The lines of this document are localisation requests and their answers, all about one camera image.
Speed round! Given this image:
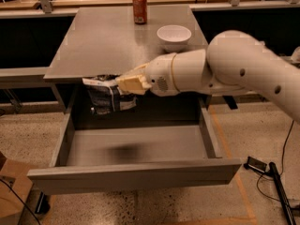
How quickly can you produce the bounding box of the grey metal rail bench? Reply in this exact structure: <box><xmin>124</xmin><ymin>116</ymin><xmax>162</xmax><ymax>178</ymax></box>
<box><xmin>0</xmin><ymin>1</ymin><xmax>300</xmax><ymax>88</ymax></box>

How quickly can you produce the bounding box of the black cabinet foot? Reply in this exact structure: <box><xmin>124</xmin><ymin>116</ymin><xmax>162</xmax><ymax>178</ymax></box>
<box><xmin>35</xmin><ymin>192</ymin><xmax>51</xmax><ymax>215</ymax></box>

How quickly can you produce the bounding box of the red soda can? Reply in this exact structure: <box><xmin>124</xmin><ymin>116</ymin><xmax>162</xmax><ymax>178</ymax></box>
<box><xmin>132</xmin><ymin>0</ymin><xmax>147</xmax><ymax>24</ymax></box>

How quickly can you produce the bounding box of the blue chip bag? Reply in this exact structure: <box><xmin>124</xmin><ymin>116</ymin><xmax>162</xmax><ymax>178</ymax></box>
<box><xmin>82</xmin><ymin>75</ymin><xmax>137</xmax><ymax>115</ymax></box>

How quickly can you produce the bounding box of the black cable on floor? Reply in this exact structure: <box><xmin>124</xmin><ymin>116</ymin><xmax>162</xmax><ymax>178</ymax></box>
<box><xmin>256</xmin><ymin>119</ymin><xmax>296</xmax><ymax>203</ymax></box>

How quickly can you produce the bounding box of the black cable at box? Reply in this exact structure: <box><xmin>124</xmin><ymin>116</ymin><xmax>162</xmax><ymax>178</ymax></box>
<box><xmin>0</xmin><ymin>177</ymin><xmax>41</xmax><ymax>225</ymax></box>

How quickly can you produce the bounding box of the open grey top drawer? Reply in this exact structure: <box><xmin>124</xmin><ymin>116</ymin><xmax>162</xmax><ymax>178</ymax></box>
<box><xmin>28</xmin><ymin>97</ymin><xmax>241</xmax><ymax>194</ymax></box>

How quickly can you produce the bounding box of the cardboard box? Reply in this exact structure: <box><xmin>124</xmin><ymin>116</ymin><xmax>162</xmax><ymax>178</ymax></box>
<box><xmin>0</xmin><ymin>152</ymin><xmax>33</xmax><ymax>225</ymax></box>

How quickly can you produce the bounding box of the black floor stand bar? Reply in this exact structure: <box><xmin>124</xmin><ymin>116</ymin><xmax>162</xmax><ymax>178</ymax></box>
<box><xmin>244</xmin><ymin>157</ymin><xmax>296</xmax><ymax>225</ymax></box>

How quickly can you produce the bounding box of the grey cabinet with top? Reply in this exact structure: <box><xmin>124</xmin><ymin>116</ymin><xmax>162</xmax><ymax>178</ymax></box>
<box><xmin>45</xmin><ymin>5</ymin><xmax>207</xmax><ymax>130</ymax></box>

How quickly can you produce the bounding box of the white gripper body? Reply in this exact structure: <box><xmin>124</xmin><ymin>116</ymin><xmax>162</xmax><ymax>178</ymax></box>
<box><xmin>145</xmin><ymin>52</ymin><xmax>179</xmax><ymax>97</ymax></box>

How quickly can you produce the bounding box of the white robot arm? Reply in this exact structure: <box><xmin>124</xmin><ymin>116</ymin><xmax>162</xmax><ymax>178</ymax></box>
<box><xmin>116</xmin><ymin>30</ymin><xmax>300</xmax><ymax>123</ymax></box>

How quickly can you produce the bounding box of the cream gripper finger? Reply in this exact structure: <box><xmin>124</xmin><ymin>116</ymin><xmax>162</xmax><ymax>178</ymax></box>
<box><xmin>124</xmin><ymin>63</ymin><xmax>148</xmax><ymax>76</ymax></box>
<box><xmin>116</xmin><ymin>75</ymin><xmax>152</xmax><ymax>95</ymax></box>

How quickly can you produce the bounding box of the white ceramic bowl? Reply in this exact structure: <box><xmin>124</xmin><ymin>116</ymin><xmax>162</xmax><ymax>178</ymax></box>
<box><xmin>157</xmin><ymin>25</ymin><xmax>191</xmax><ymax>53</ymax></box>

